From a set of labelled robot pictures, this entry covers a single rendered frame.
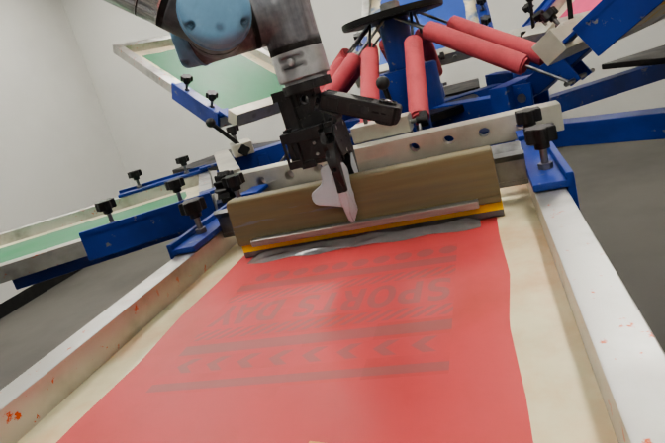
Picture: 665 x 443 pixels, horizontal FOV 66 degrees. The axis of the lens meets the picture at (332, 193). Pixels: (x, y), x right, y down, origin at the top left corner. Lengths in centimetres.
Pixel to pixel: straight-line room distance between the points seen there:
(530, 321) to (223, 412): 28
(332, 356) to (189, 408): 14
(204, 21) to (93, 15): 571
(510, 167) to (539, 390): 43
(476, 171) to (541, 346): 32
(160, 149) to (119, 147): 53
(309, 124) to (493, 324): 39
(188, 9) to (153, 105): 540
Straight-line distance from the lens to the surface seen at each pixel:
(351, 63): 150
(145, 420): 53
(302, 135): 72
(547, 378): 43
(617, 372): 37
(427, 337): 49
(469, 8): 258
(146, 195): 181
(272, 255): 81
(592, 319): 42
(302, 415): 45
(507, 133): 102
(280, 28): 71
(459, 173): 72
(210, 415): 49
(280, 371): 51
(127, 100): 613
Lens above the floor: 121
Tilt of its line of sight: 13 degrees down
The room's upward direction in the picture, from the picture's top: 16 degrees counter-clockwise
